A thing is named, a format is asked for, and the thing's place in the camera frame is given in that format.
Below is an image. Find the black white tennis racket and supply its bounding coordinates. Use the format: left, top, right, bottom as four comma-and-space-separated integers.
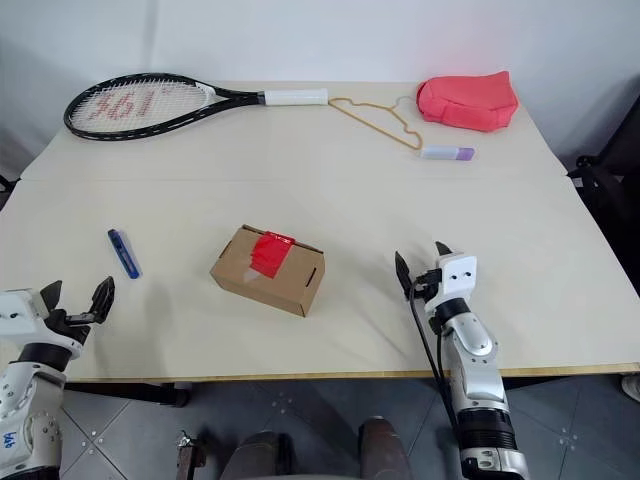
63, 73, 330, 141

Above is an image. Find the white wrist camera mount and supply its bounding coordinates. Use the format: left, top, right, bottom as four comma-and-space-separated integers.
424, 252, 479, 312
0, 288, 87, 359

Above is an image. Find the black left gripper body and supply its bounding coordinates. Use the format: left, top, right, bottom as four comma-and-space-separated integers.
43, 307, 97, 346

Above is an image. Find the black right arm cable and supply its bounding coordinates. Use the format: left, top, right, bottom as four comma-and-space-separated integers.
408, 269, 471, 451

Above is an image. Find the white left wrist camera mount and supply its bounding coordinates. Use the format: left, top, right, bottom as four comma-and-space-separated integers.
0, 288, 87, 359

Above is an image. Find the red fabric bag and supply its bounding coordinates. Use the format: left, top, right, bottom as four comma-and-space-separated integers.
417, 70, 521, 133

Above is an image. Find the wooden clothes hanger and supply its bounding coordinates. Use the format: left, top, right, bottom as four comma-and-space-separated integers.
328, 94, 424, 151

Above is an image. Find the rusty metal bracket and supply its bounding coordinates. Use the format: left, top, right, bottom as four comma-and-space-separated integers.
176, 428, 210, 480

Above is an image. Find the brown cardboard box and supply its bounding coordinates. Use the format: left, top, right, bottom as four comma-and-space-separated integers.
209, 224, 327, 319

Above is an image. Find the black office chair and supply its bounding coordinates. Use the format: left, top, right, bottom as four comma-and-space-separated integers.
567, 73, 640, 297

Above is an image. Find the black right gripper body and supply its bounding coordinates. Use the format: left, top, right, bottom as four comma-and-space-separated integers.
412, 268, 444, 303

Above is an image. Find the dark rounded shape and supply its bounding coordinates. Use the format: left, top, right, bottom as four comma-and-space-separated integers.
227, 430, 294, 480
358, 416, 417, 480

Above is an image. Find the white tube with purple cap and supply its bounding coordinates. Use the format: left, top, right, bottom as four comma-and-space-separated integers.
418, 144, 477, 162

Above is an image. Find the black table leg bar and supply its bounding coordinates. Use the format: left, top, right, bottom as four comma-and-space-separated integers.
63, 381, 192, 409

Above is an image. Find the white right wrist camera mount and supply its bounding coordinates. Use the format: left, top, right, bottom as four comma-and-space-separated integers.
424, 252, 479, 312

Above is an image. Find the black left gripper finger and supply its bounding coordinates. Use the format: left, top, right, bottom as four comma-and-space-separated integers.
89, 275, 117, 326
39, 279, 65, 317

